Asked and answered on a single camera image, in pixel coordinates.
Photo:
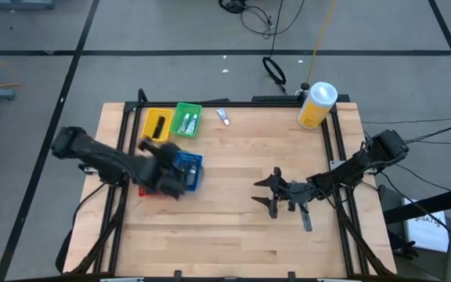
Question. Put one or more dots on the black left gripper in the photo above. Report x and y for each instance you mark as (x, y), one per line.
(170, 178)

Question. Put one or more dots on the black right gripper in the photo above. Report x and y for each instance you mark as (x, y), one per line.
(299, 192)

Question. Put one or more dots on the dark grey deodorant bottle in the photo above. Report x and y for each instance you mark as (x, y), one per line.
(191, 175)

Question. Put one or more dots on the black comb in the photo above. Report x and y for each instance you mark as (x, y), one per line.
(307, 221)
(159, 127)

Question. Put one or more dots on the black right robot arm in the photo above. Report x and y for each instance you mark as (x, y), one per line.
(347, 170)

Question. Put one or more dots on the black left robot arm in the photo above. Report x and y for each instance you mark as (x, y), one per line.
(104, 156)

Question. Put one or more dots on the yellow plastic basket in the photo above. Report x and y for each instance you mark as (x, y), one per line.
(149, 123)

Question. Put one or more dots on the green white toothpaste tube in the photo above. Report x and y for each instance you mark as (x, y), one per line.
(192, 125)
(184, 123)

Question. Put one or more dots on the blue plastic basket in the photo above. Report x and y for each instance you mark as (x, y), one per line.
(194, 157)

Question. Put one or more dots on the red plastic basket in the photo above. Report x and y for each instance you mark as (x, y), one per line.
(145, 192)

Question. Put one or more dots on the green plastic basket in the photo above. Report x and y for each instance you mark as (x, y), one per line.
(188, 107)

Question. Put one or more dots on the white blue toothpaste tube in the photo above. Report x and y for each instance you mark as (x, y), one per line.
(223, 116)

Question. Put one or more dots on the white wipes canister yellow label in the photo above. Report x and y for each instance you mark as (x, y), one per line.
(313, 113)

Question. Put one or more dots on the black slanted bar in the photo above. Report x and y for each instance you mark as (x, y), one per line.
(425, 203)

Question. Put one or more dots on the white printed box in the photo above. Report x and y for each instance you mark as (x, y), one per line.
(425, 229)

